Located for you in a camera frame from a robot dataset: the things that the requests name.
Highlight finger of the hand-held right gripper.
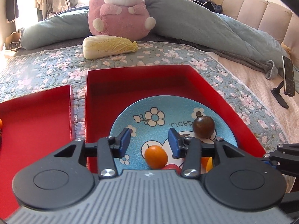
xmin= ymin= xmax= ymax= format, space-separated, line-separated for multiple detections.
xmin=263 ymin=143 xmax=299 ymax=175

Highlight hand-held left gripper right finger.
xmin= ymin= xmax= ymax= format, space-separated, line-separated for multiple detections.
xmin=168 ymin=128 xmax=246 ymax=178

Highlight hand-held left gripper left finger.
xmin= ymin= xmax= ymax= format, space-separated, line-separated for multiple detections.
xmin=53 ymin=127 xmax=131 ymax=178

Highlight yellow tomato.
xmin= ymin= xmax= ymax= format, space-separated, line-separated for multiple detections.
xmin=200 ymin=157 xmax=213 ymax=173
xmin=144 ymin=144 xmax=169 ymax=169

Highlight red tomato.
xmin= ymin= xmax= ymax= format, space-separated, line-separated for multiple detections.
xmin=161 ymin=164 xmax=185 ymax=175

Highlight dark brown tomato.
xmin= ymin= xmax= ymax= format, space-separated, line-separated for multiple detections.
xmin=192 ymin=115 xmax=215 ymax=139

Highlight blue flower print plate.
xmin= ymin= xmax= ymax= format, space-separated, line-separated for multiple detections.
xmin=109 ymin=95 xmax=239 ymax=175

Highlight deep red cardboard tray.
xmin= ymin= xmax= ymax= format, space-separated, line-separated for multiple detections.
xmin=85 ymin=65 xmax=267 ymax=174

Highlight shallow red cardboard tray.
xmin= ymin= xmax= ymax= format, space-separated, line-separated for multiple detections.
xmin=0 ymin=85 xmax=75 ymax=215

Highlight black phone stand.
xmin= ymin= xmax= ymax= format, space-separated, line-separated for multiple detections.
xmin=270 ymin=79 xmax=290 ymax=109

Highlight beige textured blanket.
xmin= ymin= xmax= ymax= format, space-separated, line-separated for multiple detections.
xmin=208 ymin=51 xmax=299 ymax=196

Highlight floral quilted bed cover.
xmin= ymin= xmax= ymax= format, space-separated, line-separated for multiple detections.
xmin=0 ymin=41 xmax=290 ymax=175

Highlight black smartphone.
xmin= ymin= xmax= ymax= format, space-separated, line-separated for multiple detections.
xmin=281 ymin=55 xmax=296 ymax=97

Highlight napa cabbage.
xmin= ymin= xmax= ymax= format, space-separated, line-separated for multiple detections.
xmin=83 ymin=35 xmax=138 ymax=60

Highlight small yellow plush toy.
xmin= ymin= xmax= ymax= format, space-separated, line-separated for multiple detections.
xmin=281 ymin=41 xmax=292 ymax=56

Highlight grey-blue duvet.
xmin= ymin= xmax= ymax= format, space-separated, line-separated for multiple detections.
xmin=20 ymin=0 xmax=286 ymax=80

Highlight pink hamster plush toy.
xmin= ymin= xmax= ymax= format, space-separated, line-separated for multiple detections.
xmin=88 ymin=0 xmax=156 ymax=43

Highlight dark blue garment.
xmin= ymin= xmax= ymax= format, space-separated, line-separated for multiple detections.
xmin=193 ymin=0 xmax=223 ymax=13

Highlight beige padded headboard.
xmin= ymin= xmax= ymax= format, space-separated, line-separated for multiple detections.
xmin=208 ymin=0 xmax=299 ymax=52

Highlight dark hanging clothes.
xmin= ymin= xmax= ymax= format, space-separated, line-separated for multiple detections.
xmin=6 ymin=0 xmax=19 ymax=22

